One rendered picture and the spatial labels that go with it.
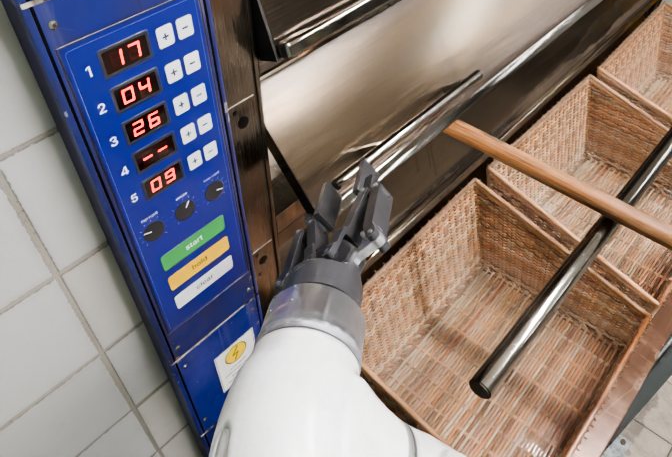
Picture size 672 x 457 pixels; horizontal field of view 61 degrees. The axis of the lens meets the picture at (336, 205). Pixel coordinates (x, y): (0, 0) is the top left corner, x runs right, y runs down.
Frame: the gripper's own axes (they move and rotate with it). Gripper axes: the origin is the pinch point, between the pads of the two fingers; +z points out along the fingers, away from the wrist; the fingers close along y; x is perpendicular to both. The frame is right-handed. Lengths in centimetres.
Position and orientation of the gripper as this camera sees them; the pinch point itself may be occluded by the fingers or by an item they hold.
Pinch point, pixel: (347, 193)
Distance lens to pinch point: 68.7
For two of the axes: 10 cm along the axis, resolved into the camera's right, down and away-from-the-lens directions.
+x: 6.3, 6.9, 3.6
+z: 1.5, -5.6, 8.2
